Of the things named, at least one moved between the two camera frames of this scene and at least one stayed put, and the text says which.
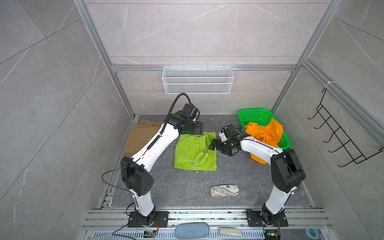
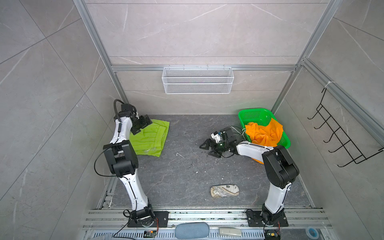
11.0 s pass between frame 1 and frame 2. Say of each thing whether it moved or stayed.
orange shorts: stayed
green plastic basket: stayed
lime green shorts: moved
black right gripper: stayed
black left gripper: moved
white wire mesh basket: stayed
